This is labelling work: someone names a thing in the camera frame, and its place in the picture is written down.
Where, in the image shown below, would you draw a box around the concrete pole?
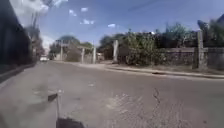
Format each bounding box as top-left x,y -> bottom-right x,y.
92,46 -> 97,65
196,30 -> 206,71
112,39 -> 120,64

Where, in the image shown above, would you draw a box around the grey cracked asphalt road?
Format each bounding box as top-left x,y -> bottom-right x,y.
0,60 -> 224,128

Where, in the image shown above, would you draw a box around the green bushes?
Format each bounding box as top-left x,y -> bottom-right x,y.
98,22 -> 224,67

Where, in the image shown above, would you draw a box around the pale kerb pavement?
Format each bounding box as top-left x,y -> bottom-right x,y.
54,60 -> 224,80

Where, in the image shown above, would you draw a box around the group of trees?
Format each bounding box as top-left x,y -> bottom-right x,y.
49,34 -> 95,63

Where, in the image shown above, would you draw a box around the white vehicle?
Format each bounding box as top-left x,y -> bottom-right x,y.
39,55 -> 50,63

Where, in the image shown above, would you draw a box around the robot's own part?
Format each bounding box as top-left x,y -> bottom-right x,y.
47,92 -> 86,128

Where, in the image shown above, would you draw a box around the dark kerb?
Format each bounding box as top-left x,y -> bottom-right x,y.
0,62 -> 37,85

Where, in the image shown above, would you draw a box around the grey wall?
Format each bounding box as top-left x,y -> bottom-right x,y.
159,46 -> 224,71

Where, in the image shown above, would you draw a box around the dark wall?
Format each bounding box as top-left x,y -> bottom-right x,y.
0,0 -> 35,73

